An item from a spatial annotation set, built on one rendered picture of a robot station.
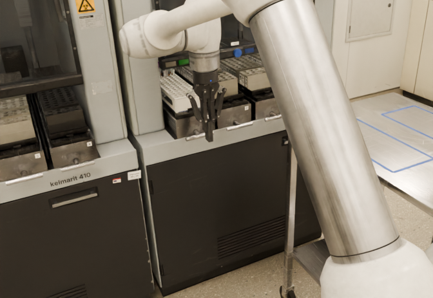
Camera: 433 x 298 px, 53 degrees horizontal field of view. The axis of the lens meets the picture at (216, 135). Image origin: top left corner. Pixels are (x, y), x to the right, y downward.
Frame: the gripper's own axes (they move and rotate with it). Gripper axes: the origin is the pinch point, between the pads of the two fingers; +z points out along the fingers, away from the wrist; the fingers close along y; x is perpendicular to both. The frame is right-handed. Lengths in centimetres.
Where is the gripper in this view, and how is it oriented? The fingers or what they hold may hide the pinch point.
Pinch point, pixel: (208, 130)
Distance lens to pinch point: 138.8
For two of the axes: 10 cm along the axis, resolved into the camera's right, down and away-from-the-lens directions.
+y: -9.0, 2.3, -3.7
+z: 0.5, 9.0, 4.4
